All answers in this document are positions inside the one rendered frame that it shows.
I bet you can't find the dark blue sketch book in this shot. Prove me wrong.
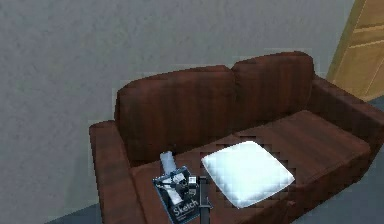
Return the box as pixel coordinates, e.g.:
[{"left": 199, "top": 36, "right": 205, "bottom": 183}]
[{"left": 152, "top": 165, "right": 214, "bottom": 224}]

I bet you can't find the light wooden room door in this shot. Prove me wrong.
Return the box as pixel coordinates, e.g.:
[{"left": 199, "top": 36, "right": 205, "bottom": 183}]
[{"left": 326, "top": 0, "right": 384, "bottom": 103}]

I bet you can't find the white square pillow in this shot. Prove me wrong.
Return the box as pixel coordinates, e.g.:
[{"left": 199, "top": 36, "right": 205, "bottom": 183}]
[{"left": 200, "top": 140, "right": 296, "bottom": 210}]

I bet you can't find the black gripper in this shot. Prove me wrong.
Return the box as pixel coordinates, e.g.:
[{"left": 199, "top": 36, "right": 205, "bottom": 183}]
[{"left": 158, "top": 179, "right": 190, "bottom": 197}]

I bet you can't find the brown leather sofa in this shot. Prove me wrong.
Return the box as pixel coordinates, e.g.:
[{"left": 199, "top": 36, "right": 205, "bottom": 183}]
[{"left": 88, "top": 50, "right": 384, "bottom": 224}]

